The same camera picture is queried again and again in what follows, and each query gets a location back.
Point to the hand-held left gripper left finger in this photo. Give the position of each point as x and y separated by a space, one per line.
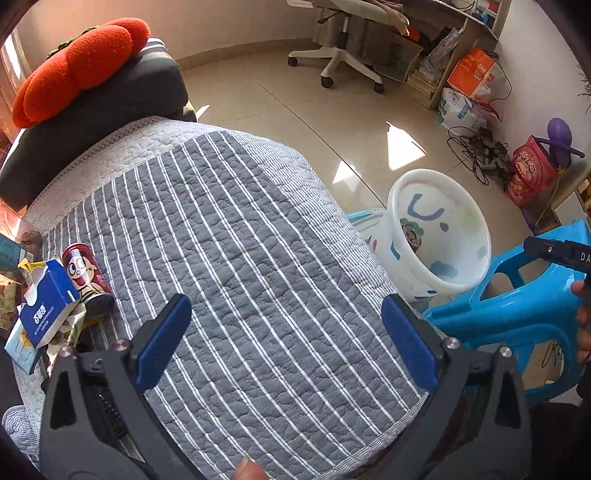
164 341

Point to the person's right hand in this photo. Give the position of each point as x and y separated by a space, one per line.
582 318

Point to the red cartoon drink can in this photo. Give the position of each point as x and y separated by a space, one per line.
85 279

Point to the beige cloth on chair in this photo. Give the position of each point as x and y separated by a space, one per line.
392 14

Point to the white striped cloth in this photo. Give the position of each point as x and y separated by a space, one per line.
21 434

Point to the red cartoon bag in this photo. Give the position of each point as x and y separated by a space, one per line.
531 170

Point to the orange cardboard box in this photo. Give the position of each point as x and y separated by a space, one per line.
473 71

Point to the white printed bag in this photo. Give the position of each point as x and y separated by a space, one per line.
459 113

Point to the grey striped quilted blanket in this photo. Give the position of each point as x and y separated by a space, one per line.
258 258

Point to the blue plastic stool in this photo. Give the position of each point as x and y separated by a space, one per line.
521 309

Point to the clear plastic bag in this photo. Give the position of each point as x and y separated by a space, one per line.
443 50

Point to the wooden desk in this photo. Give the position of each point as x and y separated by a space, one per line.
480 21

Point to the orange plush cushion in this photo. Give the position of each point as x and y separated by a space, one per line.
78 69

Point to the dark grey sofa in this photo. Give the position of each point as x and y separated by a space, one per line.
138 87

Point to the white office chair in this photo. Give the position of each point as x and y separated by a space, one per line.
344 46

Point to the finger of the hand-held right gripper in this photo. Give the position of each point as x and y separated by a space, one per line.
556 253

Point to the person's left hand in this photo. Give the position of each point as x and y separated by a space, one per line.
249 470

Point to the purple balloon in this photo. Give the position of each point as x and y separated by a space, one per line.
559 134

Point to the blue tissue pack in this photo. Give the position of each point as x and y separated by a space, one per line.
46 309

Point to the stack of books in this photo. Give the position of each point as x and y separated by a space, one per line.
422 85

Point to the white printed waste bin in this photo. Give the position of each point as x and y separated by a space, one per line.
434 244

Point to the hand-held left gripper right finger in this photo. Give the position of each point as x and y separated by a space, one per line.
408 341

